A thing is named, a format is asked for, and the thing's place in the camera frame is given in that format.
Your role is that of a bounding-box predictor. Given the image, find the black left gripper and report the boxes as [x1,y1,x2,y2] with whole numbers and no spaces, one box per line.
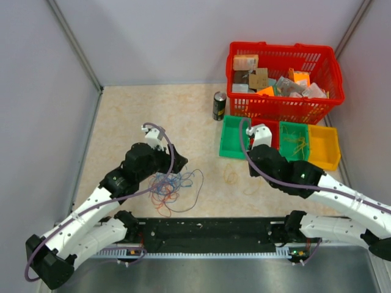
[137,142,188,182]

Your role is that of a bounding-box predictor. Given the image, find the blue orange wires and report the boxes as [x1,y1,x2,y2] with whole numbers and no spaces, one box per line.
[147,167,205,218]

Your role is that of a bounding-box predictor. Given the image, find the yellow wire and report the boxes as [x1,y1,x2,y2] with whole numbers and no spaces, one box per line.
[222,163,264,197]
[282,136,308,160]
[280,125,299,144]

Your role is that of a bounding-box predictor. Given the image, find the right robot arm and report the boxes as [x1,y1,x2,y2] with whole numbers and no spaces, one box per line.
[245,144,390,261]

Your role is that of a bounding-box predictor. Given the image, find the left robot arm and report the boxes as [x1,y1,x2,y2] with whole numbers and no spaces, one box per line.
[26,143,188,290]

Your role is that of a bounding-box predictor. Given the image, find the left green bin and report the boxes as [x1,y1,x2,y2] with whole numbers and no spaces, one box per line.
[219,115,250,160]

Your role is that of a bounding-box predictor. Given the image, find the green bin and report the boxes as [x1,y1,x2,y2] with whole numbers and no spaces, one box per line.
[279,121,310,161]
[219,115,250,160]

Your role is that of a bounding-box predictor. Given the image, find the dark drink can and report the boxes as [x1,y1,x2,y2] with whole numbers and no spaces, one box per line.
[213,92,227,121]

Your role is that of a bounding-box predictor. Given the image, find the red bin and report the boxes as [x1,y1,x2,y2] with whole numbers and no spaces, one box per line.
[250,118,279,150]

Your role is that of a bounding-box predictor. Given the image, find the brown cardboard box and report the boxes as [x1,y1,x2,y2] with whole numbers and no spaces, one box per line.
[249,68,269,90]

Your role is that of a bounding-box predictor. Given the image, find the right green bin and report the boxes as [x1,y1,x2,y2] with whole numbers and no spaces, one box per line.
[279,121,310,161]

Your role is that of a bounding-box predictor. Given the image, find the orange box in basket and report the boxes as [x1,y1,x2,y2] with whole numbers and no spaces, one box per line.
[233,54,259,71]

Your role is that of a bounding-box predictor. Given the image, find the clear plastic bags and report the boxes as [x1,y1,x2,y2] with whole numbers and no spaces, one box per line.
[273,76,329,99]

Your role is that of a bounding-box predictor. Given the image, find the red plastic basket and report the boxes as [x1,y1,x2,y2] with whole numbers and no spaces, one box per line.
[225,42,345,124]

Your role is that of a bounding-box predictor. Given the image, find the orange packet in basket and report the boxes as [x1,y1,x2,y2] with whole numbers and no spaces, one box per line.
[288,68,311,87]

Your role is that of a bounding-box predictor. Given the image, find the yellow bin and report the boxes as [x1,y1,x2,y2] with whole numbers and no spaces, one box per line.
[308,125,341,171]

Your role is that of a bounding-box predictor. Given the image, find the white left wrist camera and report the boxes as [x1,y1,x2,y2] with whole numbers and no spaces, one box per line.
[141,126,165,151]

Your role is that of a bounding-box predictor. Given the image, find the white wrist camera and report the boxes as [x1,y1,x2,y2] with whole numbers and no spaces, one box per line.
[246,124,272,149]
[141,126,165,151]

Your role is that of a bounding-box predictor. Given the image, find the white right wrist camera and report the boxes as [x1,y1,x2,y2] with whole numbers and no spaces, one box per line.
[246,124,272,149]

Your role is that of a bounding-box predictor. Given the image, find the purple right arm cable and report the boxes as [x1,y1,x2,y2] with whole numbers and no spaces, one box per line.
[238,117,391,266]

